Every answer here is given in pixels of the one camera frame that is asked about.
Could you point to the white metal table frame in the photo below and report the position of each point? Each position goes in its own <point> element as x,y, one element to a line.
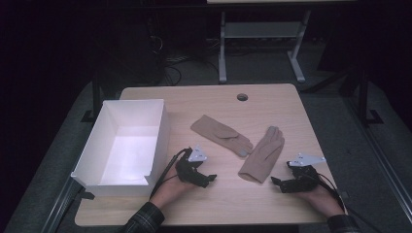
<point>262,29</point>

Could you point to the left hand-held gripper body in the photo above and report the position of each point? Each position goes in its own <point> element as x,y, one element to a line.
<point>188,170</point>

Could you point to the beige glove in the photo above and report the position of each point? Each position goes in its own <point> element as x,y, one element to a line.
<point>262,155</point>
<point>215,131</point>

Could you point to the aluminium floor rail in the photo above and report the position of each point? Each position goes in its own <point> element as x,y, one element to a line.
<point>382,155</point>
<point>60,207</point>

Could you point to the white cardboard box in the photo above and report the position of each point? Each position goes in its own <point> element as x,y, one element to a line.
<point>129,155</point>

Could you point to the person's left hand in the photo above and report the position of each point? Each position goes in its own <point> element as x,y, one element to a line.
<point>170,191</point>

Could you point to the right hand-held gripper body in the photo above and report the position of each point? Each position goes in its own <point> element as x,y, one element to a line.
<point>304,179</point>

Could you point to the person's right hand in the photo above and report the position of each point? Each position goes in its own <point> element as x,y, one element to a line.
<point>324,200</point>

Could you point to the round table grommet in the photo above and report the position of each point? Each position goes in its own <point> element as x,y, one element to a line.
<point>242,97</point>

